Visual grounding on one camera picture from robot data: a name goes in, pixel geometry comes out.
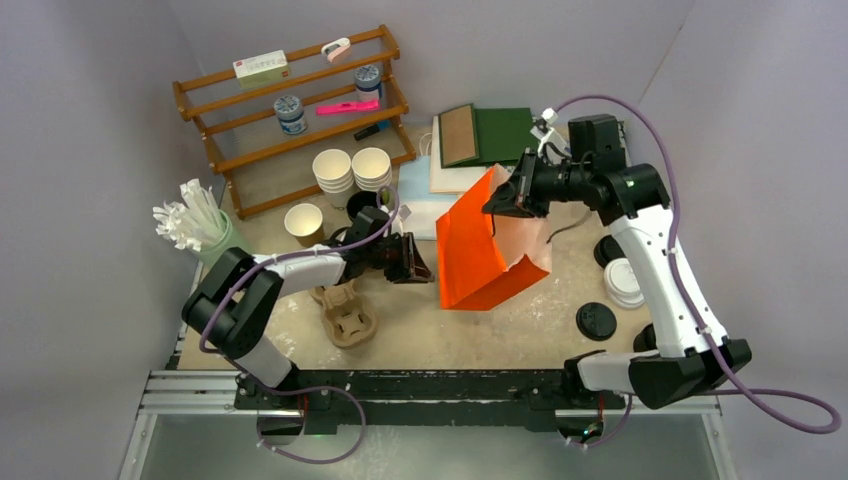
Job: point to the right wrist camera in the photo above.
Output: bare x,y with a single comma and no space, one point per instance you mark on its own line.
552,147

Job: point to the blue white jar right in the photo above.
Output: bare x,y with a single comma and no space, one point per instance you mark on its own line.
368,83

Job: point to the green straw holder cup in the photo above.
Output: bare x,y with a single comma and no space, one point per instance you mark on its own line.
231,237

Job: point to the left white cup stack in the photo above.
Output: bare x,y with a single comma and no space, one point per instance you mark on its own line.
332,169

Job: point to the white cup lid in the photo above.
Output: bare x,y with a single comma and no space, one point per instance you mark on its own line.
621,284

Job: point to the white cup stack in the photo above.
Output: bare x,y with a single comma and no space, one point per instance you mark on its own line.
332,169
372,169

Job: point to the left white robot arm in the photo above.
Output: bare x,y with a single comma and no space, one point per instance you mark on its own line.
233,303

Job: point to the white green box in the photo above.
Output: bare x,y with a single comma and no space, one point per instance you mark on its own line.
261,70

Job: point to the right white cup stack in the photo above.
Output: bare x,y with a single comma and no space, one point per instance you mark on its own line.
372,169

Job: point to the black paper cup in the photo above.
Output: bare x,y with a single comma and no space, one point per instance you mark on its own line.
358,201

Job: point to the black cup lid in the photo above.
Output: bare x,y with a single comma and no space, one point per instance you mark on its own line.
606,250
596,321

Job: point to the pink marker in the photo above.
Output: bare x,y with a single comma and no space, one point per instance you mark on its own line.
348,108

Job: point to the blue white jar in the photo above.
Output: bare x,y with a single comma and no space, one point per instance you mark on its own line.
368,83
290,114

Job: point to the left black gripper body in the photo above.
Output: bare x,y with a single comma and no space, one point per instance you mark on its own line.
389,256

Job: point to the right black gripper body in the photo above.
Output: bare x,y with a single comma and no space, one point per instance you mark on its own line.
564,183

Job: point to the black lid stack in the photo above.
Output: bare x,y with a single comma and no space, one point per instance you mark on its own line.
645,343

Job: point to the wooden shelf rack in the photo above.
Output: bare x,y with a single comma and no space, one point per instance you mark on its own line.
315,94

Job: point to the brown paper cup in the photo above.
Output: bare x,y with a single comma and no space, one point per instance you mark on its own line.
305,222

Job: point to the white pink clip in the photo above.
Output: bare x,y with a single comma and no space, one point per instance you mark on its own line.
335,48

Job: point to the blue white jar left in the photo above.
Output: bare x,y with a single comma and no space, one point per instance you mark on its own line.
290,114

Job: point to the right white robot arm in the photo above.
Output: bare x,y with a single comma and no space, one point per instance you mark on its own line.
693,352

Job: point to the orange paper bag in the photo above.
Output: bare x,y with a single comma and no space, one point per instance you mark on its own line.
484,259

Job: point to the green paper bag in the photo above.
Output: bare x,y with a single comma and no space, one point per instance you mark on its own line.
471,136

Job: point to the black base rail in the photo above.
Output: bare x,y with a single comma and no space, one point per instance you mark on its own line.
533,399

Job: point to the pulp cup carrier tray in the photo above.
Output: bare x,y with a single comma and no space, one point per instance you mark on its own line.
348,318

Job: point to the black blue marker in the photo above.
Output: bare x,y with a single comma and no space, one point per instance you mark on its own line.
371,130

